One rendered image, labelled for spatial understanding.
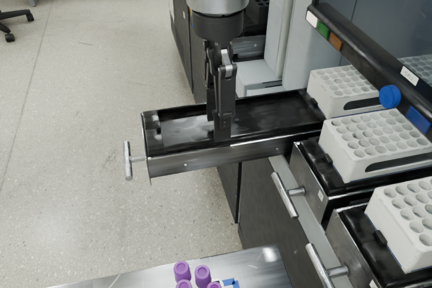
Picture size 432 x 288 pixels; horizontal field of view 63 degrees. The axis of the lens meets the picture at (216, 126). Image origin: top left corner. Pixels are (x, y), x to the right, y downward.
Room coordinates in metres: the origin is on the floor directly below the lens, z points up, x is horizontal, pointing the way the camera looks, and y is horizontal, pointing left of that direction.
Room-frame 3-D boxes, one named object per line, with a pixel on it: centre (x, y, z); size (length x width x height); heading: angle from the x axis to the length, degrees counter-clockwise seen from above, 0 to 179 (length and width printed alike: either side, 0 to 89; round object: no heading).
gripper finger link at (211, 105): (0.52, 0.00, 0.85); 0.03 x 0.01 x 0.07; 104
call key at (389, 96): (0.37, -0.23, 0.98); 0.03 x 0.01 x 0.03; 14
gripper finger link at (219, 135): (0.47, -0.01, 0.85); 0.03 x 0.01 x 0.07; 104
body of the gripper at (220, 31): (0.50, 0.00, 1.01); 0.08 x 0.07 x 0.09; 14
